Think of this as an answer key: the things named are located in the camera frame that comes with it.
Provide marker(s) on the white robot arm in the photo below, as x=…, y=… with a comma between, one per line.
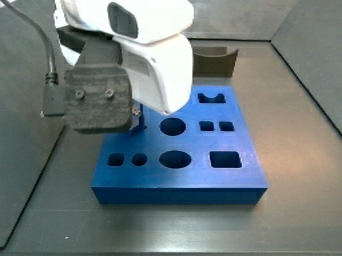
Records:
x=148, y=27

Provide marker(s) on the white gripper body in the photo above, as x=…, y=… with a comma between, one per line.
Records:
x=160, y=67

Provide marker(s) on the black curved object holder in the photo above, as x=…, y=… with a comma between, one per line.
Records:
x=215, y=62

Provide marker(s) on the blue foam shape-sorter block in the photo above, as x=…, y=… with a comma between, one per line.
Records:
x=190, y=158

